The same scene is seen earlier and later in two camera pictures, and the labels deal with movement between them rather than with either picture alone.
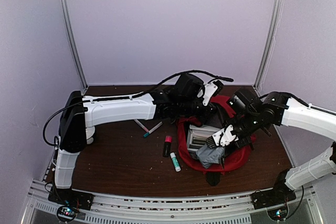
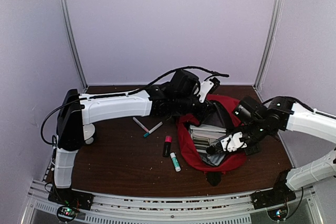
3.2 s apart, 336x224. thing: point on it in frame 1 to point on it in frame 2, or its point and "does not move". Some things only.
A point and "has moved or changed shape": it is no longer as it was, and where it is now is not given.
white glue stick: x=176 y=162 does not move
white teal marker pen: x=147 y=134 does not move
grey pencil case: x=208 y=156 has moved or changed shape
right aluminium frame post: x=273 y=32 does not move
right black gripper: x=245 y=141 to x=255 y=149
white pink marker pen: x=141 y=125 does not move
